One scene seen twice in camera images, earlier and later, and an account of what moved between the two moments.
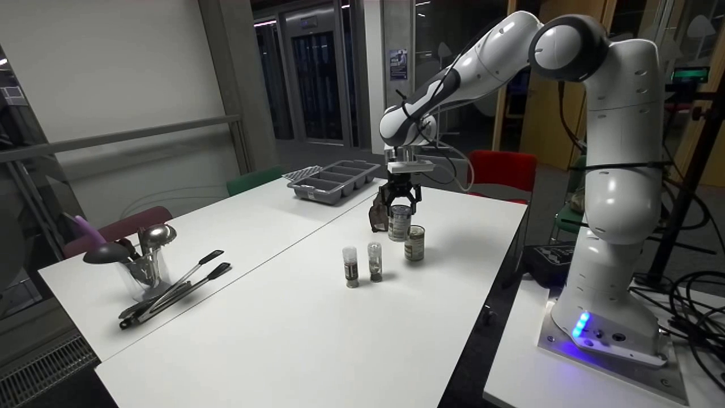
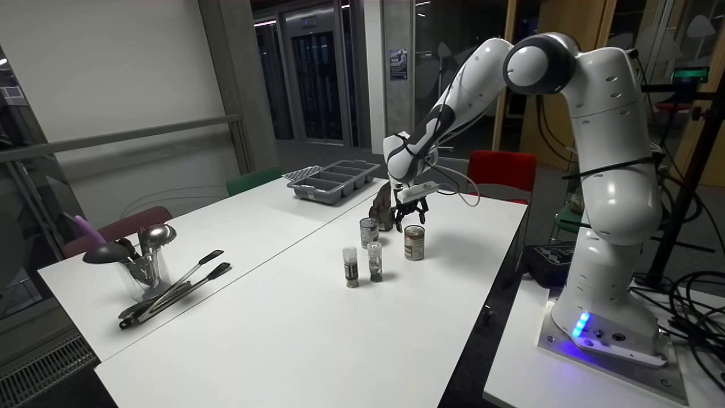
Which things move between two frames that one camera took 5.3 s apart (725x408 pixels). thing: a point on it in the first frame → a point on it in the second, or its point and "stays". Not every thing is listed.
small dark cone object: [380, 214] stays
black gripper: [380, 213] → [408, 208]
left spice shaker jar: [353, 269] stays
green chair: [242, 184] stays
